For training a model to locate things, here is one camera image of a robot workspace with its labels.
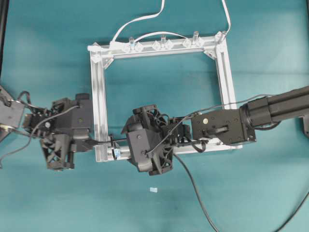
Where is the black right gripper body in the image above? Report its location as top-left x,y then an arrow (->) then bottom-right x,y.
121,105 -> 191,175

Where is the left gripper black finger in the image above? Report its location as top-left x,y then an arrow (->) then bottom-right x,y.
71,139 -> 99,153

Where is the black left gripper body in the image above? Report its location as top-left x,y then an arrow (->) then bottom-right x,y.
23,98 -> 78,170

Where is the black usb cable wire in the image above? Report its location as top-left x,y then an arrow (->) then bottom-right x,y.
93,138 -> 223,232

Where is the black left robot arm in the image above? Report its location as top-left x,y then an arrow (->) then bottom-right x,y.
0,91 -> 100,171

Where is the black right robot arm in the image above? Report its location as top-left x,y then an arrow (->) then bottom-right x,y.
122,87 -> 309,175

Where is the black string loop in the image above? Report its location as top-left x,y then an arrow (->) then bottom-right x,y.
108,135 -> 117,160

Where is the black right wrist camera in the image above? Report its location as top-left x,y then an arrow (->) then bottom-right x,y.
126,129 -> 161,172

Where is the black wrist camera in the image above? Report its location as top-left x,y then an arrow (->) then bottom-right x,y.
53,93 -> 94,140
126,129 -> 161,172

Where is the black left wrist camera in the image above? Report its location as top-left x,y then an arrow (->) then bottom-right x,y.
53,93 -> 94,140

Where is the metal standoff post two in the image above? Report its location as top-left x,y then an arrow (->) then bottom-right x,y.
160,34 -> 166,49

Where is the metal standoff post one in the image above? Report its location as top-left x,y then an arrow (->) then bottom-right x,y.
192,31 -> 199,45

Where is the metal standoff post three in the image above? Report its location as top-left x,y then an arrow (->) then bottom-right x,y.
129,37 -> 135,52

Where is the aluminium extrusion frame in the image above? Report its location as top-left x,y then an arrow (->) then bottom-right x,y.
86,30 -> 243,163

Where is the white flat cable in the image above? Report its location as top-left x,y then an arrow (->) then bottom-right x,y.
110,0 -> 232,48

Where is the black bracket at right edge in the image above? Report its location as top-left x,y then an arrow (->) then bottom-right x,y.
300,115 -> 309,138

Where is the black table edge rail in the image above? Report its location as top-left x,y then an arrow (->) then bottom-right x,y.
0,0 -> 9,70

